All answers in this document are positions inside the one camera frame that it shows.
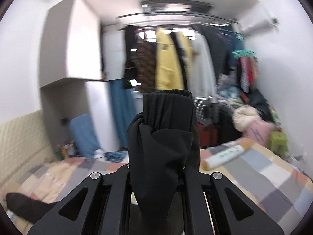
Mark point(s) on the dark grey hanging coat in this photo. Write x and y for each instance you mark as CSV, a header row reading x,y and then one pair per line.
x,y
218,49

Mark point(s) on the patchwork plaid bed quilt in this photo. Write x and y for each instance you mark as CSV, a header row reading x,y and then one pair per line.
x,y
279,189

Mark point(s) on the teal sock hanger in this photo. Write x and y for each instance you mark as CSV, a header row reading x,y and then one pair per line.
x,y
243,53

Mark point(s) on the black large garment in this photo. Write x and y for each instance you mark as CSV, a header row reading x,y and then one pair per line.
x,y
163,139

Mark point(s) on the white rolled paper tube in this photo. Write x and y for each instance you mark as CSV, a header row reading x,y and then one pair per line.
x,y
225,155

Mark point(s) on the black hanging jacket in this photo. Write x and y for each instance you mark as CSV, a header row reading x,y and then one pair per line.
x,y
130,71

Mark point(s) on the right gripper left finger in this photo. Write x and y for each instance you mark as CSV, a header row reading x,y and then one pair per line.
x,y
100,204

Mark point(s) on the white hanging hoodie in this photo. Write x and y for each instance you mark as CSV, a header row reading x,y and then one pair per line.
x,y
202,77

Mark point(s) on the cream quilted headboard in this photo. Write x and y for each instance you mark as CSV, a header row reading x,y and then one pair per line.
x,y
24,144

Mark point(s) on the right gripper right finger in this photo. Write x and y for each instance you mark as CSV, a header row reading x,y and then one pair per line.
x,y
212,204

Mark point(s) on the silver ribbed suitcase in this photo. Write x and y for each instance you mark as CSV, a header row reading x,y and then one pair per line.
x,y
206,110

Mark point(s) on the metal clothes rack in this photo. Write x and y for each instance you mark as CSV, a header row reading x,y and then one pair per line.
x,y
176,13

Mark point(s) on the blue covered chair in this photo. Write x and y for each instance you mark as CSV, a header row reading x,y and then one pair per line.
x,y
84,135

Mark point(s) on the white wall cabinet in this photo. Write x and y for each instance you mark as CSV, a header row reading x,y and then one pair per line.
x,y
70,44

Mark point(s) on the blue curtain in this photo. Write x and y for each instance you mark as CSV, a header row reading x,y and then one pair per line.
x,y
123,109

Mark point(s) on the brown plaid hanging scarf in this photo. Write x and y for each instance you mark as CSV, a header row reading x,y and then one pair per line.
x,y
145,62

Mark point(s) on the green plastic stool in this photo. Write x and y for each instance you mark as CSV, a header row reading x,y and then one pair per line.
x,y
279,143

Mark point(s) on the yellow hanging hoodie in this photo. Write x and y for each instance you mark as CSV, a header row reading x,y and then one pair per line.
x,y
173,60

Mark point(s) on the cream fluffy clothes bundle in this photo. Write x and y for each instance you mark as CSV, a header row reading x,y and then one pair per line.
x,y
244,116

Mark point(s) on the pink pillow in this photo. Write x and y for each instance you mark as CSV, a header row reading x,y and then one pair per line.
x,y
259,131

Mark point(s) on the white air conditioner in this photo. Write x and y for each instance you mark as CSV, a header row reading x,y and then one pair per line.
x,y
256,19

